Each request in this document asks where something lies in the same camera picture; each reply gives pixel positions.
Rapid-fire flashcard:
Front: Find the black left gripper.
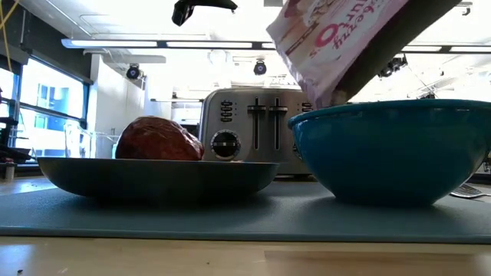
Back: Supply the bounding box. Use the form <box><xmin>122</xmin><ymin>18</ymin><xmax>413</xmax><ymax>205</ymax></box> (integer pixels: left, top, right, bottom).
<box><xmin>183</xmin><ymin>0</ymin><xmax>239</xmax><ymax>12</ymax></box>

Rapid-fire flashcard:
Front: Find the pink cereal box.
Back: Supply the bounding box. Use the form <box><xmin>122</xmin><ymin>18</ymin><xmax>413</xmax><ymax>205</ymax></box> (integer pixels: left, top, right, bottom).
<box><xmin>266</xmin><ymin>0</ymin><xmax>464</xmax><ymax>110</ymax></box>

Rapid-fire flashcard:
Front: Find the red-brown pastry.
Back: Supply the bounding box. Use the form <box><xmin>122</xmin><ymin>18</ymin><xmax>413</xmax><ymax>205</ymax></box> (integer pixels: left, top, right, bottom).
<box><xmin>114</xmin><ymin>115</ymin><xmax>206</xmax><ymax>161</ymax></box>

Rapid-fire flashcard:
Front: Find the silver metal utensil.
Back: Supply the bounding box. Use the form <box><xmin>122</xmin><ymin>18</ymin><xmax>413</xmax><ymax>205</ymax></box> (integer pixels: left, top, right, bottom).
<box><xmin>449</xmin><ymin>182</ymin><xmax>490</xmax><ymax>200</ymax></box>

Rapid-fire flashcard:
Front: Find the stainless steel toaster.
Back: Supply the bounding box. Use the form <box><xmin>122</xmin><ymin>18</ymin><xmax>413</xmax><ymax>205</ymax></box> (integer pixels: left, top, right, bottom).
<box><xmin>197</xmin><ymin>87</ymin><xmax>325</xmax><ymax>176</ymax></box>

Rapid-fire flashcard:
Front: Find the grey shallow plate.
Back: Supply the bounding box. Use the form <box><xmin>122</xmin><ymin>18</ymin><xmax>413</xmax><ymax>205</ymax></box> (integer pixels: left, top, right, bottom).
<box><xmin>37</xmin><ymin>156</ymin><xmax>280</xmax><ymax>201</ymax></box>

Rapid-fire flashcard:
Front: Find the clear plastic bin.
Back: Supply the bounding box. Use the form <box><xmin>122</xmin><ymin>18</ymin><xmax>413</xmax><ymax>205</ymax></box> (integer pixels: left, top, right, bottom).
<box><xmin>64</xmin><ymin>123</ymin><xmax>120</xmax><ymax>159</ymax></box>

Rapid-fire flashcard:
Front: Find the black track spotlight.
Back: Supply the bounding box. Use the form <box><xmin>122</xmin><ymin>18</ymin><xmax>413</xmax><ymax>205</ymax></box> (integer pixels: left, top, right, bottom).
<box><xmin>377</xmin><ymin>54</ymin><xmax>409</xmax><ymax>79</ymax></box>

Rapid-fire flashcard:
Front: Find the blue-grey placemat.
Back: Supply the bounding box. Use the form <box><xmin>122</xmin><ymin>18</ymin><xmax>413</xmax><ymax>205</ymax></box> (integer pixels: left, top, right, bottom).
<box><xmin>0</xmin><ymin>179</ymin><xmax>491</xmax><ymax>245</ymax></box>

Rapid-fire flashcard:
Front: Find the blue ceramic bowl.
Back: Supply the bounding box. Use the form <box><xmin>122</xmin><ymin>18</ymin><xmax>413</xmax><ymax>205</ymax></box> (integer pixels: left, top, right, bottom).
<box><xmin>287</xmin><ymin>98</ymin><xmax>491</xmax><ymax>207</ymax></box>

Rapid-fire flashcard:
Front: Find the small white cup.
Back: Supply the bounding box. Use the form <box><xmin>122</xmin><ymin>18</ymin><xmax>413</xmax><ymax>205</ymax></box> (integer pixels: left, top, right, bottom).
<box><xmin>3</xmin><ymin>161</ymin><xmax>17</xmax><ymax>183</ymax></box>

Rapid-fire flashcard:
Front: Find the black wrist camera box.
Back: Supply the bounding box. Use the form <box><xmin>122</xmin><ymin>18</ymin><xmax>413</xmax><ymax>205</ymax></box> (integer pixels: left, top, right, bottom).
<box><xmin>170</xmin><ymin>1</ymin><xmax>193</xmax><ymax>28</ymax></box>

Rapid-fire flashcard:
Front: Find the black ceiling dome camera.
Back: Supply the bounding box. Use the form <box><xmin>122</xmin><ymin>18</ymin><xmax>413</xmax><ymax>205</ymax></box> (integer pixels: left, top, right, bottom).
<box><xmin>252</xmin><ymin>59</ymin><xmax>268</xmax><ymax>77</ymax></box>
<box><xmin>125</xmin><ymin>63</ymin><xmax>141</xmax><ymax>81</ymax></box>

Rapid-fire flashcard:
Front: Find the yellow hanging cable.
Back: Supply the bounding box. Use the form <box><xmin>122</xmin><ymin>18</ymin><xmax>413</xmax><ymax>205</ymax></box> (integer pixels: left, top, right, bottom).
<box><xmin>0</xmin><ymin>0</ymin><xmax>20</xmax><ymax>74</ymax></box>

